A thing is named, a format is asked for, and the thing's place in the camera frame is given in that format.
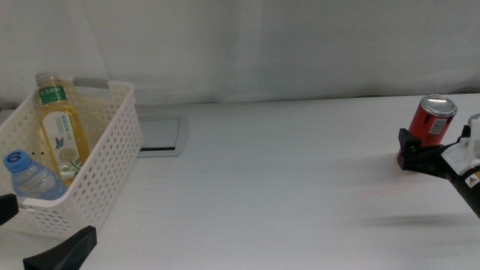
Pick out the red drink can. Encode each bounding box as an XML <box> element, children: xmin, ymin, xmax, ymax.
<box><xmin>397</xmin><ymin>94</ymin><xmax>458</xmax><ymax>158</ymax></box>

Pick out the silver rectangular table cable hatch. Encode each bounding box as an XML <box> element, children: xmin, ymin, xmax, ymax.
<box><xmin>136</xmin><ymin>115</ymin><xmax>191</xmax><ymax>158</ymax></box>

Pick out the white cloth backdrop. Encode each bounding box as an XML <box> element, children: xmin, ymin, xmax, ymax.
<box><xmin>0</xmin><ymin>0</ymin><xmax>480</xmax><ymax>110</ymax></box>

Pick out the yellow tea bottle green label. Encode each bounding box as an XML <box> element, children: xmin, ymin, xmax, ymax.
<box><xmin>34</xmin><ymin>72</ymin><xmax>92</xmax><ymax>185</ymax></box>

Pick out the white perforated plastic basket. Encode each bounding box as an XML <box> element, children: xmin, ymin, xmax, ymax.
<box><xmin>0</xmin><ymin>76</ymin><xmax>143</xmax><ymax>240</ymax></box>

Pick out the clear water bottle blue cap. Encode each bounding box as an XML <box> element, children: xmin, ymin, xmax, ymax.
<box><xmin>2</xmin><ymin>148</ymin><xmax>69</xmax><ymax>202</ymax></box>

